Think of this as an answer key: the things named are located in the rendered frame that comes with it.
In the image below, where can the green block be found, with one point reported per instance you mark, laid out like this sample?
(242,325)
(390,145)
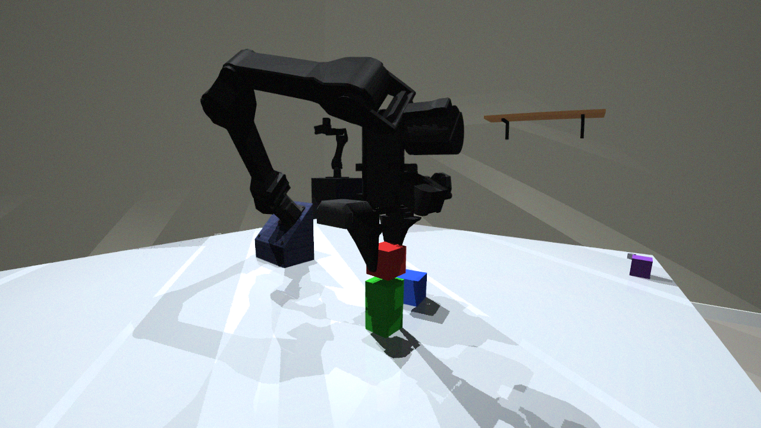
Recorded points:
(382,324)
(384,296)

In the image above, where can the red block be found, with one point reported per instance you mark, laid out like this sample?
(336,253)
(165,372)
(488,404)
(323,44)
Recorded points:
(391,261)

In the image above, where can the purple cube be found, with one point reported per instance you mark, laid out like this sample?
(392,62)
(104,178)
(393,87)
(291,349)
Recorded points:
(641,266)

